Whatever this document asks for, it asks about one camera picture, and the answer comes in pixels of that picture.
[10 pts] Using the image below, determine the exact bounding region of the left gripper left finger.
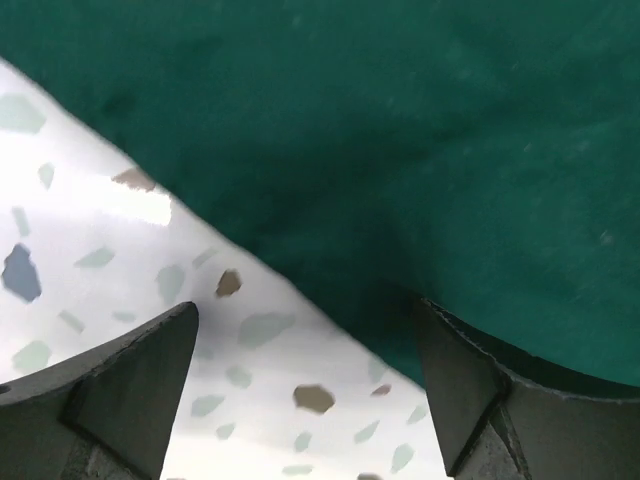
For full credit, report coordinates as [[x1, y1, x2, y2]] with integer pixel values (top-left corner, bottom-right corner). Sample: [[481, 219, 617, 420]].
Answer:
[[1, 302, 199, 479]]

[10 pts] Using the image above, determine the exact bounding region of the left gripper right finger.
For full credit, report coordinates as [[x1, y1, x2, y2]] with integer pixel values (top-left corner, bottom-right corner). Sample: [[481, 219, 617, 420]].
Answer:
[[413, 300, 639, 480]]

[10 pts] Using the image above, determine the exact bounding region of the green surgical cloth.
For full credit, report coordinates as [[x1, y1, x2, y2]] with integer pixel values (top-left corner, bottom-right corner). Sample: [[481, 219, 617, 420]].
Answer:
[[1, 1, 639, 386]]

